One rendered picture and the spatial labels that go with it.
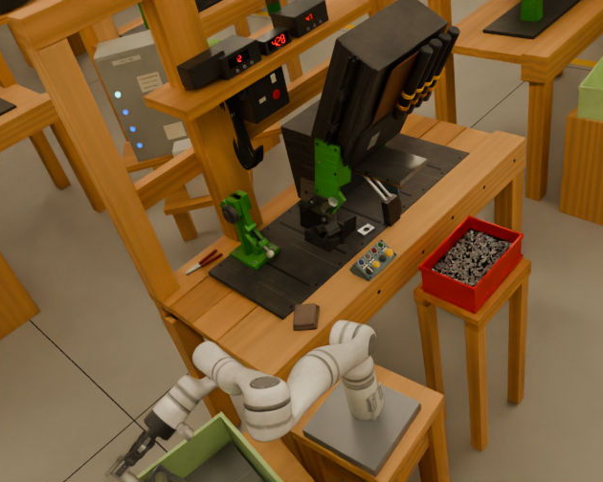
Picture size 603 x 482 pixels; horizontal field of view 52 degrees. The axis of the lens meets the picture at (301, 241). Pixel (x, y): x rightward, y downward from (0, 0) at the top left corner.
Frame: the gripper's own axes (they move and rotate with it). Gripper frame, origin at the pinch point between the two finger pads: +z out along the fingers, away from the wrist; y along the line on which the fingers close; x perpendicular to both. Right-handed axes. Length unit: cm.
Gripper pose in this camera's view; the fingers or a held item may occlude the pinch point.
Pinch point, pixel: (122, 469)
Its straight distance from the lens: 155.2
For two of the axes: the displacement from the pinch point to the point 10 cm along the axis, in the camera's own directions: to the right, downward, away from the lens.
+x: 7.5, 6.6, 0.4
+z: -6.4, 7.4, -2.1
